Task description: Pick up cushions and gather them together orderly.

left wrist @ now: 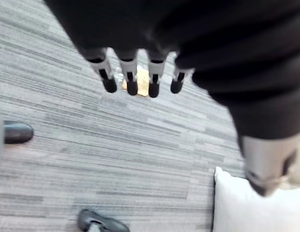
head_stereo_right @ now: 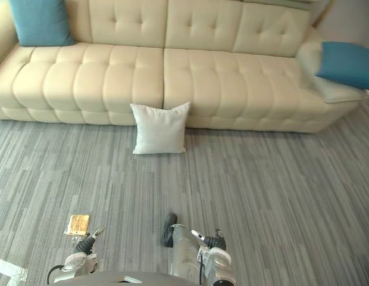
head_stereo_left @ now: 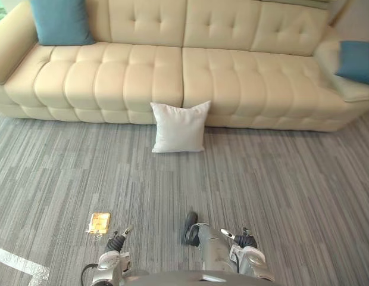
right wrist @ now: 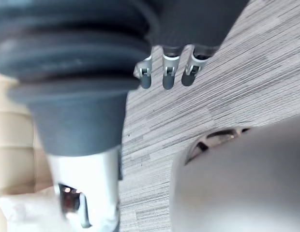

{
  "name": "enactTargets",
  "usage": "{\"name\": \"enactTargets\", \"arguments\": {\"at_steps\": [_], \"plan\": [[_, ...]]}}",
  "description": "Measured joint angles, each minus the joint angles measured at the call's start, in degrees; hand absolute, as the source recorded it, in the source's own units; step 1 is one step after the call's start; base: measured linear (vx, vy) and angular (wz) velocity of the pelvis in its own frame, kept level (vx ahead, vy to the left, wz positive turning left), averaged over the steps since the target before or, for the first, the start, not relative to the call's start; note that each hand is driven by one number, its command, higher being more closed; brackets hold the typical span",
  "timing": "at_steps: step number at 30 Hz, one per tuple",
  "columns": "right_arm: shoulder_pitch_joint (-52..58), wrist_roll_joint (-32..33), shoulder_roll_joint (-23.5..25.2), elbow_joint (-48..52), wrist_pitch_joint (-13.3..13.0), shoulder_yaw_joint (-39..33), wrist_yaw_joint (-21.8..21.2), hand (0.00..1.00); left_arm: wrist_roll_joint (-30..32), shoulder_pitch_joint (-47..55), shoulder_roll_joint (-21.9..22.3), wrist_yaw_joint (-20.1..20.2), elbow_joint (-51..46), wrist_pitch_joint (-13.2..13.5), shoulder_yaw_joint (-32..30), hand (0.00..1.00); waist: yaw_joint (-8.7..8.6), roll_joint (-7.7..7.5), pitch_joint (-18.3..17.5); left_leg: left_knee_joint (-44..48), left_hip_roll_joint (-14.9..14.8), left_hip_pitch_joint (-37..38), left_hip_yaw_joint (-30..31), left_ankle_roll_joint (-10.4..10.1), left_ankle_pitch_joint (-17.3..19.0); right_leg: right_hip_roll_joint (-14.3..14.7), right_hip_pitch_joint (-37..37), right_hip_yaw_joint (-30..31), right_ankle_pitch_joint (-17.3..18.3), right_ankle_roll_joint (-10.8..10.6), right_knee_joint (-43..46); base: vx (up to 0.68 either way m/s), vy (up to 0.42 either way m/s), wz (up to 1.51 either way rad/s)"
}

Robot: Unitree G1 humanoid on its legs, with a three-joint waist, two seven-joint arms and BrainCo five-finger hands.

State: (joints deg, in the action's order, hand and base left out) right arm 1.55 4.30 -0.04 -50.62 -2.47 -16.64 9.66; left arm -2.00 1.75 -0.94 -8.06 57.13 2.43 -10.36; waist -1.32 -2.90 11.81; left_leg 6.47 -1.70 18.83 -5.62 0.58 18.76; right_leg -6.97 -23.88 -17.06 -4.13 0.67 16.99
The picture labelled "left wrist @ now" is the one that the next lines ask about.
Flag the robot dark foot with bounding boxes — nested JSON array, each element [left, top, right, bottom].
[[3, 121, 34, 145], [77, 208, 131, 232]]

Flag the robot dark right foot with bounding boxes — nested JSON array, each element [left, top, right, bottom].
[[77, 208, 131, 232]]

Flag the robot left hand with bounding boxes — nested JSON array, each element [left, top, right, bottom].
[[43, 0, 300, 197]]

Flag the robot dark left foot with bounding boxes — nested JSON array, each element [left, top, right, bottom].
[[3, 121, 34, 145]]

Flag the orange patterned cushion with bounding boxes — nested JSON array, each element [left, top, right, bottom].
[[122, 64, 150, 97]]

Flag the white cushion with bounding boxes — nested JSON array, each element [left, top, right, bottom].
[[212, 166, 300, 232]]

